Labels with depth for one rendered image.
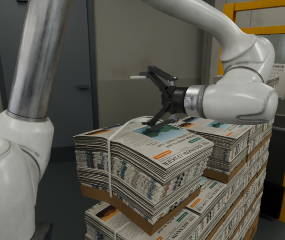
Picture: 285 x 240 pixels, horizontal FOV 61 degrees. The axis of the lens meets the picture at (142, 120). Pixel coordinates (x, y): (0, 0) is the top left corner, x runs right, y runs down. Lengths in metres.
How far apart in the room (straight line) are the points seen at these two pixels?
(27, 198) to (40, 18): 0.41
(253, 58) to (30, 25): 0.55
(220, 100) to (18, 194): 0.47
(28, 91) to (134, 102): 2.70
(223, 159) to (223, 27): 0.73
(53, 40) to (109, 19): 2.59
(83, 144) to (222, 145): 0.67
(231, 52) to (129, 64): 2.63
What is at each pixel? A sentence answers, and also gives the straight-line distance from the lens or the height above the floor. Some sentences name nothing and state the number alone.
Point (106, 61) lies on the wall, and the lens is 3.20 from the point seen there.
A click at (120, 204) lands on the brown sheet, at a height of 1.00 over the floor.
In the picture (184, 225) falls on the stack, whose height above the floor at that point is 0.83.
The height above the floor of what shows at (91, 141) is 1.16.
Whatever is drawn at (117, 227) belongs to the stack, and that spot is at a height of 0.83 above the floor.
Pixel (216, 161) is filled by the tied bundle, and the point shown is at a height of 0.93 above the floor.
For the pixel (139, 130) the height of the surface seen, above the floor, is 1.19.
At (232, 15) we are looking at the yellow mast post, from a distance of 2.35.
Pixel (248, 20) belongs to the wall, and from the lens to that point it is 3.89.
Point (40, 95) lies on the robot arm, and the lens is 0.67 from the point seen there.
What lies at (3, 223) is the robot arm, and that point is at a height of 1.14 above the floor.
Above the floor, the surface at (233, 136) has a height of 1.07.
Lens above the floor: 1.45
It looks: 16 degrees down
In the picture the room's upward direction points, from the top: straight up
